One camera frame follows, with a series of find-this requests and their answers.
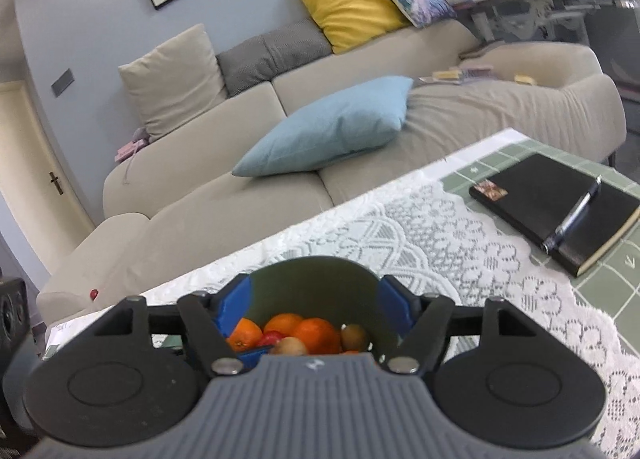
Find light blue pillow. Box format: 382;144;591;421
231;75;415;178

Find yellow cushion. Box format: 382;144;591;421
294;0;412;55

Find beige cushion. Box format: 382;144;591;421
118;23;228;142

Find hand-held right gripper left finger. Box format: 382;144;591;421
90;275;272;377

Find brown kiwi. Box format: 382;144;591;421
341;323;371;354
272;336;309;356

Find dark book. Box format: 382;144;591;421
460;39;506;60

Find books on sofa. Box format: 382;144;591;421
432;64;496;85

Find beige sofa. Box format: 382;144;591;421
36;16;628;330

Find glass-topped desk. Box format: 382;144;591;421
447;0;640;47

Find dark wall switch panel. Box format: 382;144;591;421
50;68;75;97

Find white lace tablecloth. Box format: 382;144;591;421
42;169;640;459

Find pink box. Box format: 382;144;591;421
114;139;151;163

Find black notebook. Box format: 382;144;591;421
468;153;640;277

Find green colander bowl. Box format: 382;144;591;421
245;256;403;367

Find black speaker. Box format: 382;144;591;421
0;276;28;355

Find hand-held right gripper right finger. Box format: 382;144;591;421
376;275;546;375

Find black and silver pen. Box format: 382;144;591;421
542;174;603;255

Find cream door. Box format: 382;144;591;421
0;80;96;275

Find grey striped cushion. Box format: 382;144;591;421
216;18;335;99

